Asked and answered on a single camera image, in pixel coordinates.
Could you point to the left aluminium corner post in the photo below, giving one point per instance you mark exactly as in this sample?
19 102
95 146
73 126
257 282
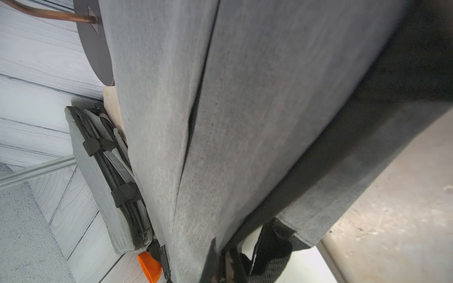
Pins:
37 171

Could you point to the brown wire cup stand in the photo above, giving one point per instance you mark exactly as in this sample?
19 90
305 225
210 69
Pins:
88 19

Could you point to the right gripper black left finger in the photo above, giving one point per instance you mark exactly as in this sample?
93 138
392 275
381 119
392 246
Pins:
211 267

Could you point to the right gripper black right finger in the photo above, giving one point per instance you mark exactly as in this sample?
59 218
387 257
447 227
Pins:
234 267

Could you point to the grey laptop bag with strap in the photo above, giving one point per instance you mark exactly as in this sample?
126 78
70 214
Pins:
103 141

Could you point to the orange bowl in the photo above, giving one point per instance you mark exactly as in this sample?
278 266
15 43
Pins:
152 269

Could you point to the grey laptop sleeve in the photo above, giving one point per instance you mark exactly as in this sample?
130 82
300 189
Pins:
259 123
121 233

